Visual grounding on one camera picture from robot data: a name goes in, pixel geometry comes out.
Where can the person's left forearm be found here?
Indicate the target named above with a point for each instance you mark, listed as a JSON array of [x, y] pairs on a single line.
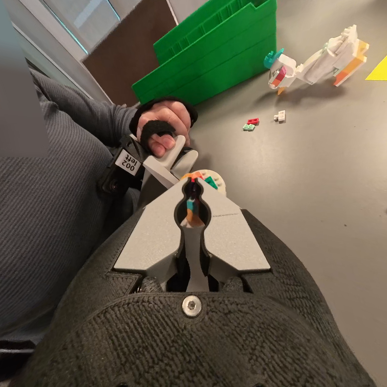
[[90, 112]]

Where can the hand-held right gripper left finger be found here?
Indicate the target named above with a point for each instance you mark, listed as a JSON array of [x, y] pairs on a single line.
[[148, 238]]

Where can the stack of green storage bins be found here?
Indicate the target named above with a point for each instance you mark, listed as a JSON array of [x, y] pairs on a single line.
[[211, 60]]

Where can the white lego model with coloured bricks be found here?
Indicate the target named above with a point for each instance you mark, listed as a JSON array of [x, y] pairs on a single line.
[[211, 181]]

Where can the white lego bird model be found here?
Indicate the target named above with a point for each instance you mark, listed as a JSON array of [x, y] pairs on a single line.
[[320, 60]]

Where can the yellow sticky note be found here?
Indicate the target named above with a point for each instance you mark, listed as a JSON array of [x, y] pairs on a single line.
[[379, 71]]

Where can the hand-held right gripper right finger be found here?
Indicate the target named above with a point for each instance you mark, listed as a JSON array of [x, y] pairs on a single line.
[[238, 238]]

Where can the person's left hand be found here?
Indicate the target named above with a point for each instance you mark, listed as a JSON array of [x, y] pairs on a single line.
[[163, 116]]

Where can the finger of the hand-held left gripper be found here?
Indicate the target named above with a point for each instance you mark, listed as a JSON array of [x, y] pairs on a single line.
[[160, 170]]

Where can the small red lego plate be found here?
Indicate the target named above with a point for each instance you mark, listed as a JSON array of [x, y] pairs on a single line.
[[253, 121]]

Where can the white lego clip piece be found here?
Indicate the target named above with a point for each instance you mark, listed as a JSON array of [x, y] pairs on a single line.
[[280, 116]]

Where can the small light green lego plate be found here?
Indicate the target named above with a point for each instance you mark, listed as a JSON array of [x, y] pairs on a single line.
[[248, 127]]

